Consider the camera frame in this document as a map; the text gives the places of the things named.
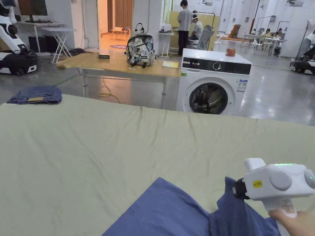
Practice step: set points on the dark blue shirt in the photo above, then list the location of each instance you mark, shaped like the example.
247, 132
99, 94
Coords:
167, 211

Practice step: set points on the bed with pale green sheet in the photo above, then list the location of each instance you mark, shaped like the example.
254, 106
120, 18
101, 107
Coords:
73, 152

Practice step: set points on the group of people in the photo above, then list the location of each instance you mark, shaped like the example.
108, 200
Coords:
273, 34

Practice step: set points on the white washing machine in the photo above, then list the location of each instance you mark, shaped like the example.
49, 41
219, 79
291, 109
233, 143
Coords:
211, 81

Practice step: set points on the white and black robot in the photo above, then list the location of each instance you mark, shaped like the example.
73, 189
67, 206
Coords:
12, 59
305, 59

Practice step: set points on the folded blue jeans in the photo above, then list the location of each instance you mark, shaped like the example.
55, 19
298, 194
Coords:
37, 94

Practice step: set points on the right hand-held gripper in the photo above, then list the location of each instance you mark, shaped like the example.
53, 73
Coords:
275, 183

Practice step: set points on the person's right hand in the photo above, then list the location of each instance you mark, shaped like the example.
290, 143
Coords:
300, 225

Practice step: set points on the white desk with monitor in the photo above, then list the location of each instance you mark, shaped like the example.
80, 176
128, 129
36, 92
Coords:
34, 14

